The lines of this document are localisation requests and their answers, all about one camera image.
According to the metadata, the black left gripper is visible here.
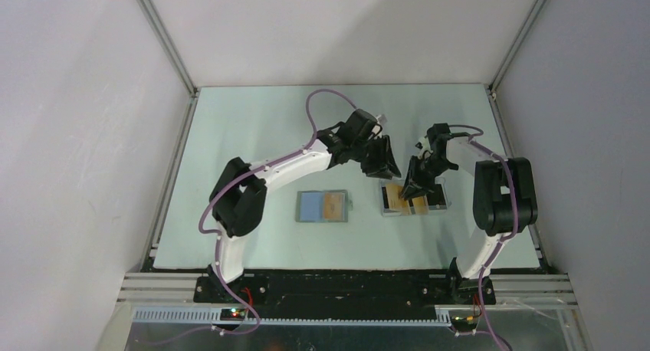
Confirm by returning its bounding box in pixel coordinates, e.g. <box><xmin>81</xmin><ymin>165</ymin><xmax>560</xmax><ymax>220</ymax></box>
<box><xmin>350</xmin><ymin>135</ymin><xmax>401</xmax><ymax>181</ymax></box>

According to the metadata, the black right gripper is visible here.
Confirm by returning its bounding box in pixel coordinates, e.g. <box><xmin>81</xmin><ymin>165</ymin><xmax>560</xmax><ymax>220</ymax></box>
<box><xmin>399</xmin><ymin>155</ymin><xmax>455</xmax><ymax>201</ymax></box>

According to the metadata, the clear plastic card box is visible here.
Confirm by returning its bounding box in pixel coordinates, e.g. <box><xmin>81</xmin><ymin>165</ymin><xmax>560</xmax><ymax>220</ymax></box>
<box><xmin>379</xmin><ymin>179</ymin><xmax>451</xmax><ymax>217</ymax></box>

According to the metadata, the gold credit card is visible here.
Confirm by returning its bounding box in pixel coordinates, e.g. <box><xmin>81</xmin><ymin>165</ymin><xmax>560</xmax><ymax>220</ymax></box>
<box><xmin>322</xmin><ymin>192</ymin><xmax>346</xmax><ymax>221</ymax></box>

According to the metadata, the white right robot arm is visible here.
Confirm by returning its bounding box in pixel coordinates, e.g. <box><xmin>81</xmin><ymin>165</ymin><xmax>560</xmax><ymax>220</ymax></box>
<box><xmin>401</xmin><ymin>123</ymin><xmax>538</xmax><ymax>303</ymax></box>

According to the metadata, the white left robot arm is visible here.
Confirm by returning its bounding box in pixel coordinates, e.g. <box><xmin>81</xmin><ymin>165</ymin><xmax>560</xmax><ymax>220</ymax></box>
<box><xmin>199</xmin><ymin>110</ymin><xmax>402</xmax><ymax>303</ymax></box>

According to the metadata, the gold card stack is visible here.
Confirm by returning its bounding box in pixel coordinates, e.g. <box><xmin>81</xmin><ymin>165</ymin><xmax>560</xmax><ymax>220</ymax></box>
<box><xmin>409</xmin><ymin>195</ymin><xmax>429</xmax><ymax>215</ymax></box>

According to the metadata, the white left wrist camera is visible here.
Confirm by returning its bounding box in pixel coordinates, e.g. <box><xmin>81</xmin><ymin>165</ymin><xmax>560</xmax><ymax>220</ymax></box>
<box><xmin>373</xmin><ymin>114</ymin><xmax>387</xmax><ymax>135</ymax></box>

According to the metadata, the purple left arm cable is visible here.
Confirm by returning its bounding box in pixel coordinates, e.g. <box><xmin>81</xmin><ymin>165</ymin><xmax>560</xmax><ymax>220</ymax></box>
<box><xmin>198</xmin><ymin>88</ymin><xmax>359</xmax><ymax>337</ymax></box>

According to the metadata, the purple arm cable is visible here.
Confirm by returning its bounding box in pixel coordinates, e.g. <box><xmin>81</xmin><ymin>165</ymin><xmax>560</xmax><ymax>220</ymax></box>
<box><xmin>449</xmin><ymin>124</ymin><xmax>520</xmax><ymax>349</ymax></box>
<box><xmin>198</xmin><ymin>88</ymin><xmax>359</xmax><ymax>337</ymax></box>

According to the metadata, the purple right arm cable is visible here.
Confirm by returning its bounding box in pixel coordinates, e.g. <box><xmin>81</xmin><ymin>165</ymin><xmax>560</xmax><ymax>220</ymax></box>
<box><xmin>449</xmin><ymin>124</ymin><xmax>520</xmax><ymax>349</ymax></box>

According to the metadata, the right aluminium frame post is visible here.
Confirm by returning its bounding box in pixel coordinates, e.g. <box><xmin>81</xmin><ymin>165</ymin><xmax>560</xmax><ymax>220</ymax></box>
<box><xmin>487</xmin><ymin>0</ymin><xmax>549</xmax><ymax>100</ymax></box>

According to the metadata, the aluminium frame post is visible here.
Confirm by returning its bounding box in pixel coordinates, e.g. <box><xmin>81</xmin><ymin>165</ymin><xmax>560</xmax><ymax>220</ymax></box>
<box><xmin>136</xmin><ymin>0</ymin><xmax>198</xmax><ymax>97</ymax></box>
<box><xmin>487</xmin><ymin>0</ymin><xmax>549</xmax><ymax>100</ymax></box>

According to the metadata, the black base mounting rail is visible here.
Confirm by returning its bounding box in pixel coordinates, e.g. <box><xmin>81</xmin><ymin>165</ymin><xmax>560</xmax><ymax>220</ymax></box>
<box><xmin>193</xmin><ymin>269</ymin><xmax>496</xmax><ymax>320</ymax></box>

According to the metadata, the left aluminium frame post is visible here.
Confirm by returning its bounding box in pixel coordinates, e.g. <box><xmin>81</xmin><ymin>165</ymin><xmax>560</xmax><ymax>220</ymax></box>
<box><xmin>136</xmin><ymin>0</ymin><xmax>198</xmax><ymax>97</ymax></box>

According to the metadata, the white slotted cable duct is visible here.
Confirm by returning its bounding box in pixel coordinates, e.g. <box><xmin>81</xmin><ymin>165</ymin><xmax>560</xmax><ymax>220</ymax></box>
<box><xmin>133</xmin><ymin>306</ymin><xmax>451</xmax><ymax>327</ymax></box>

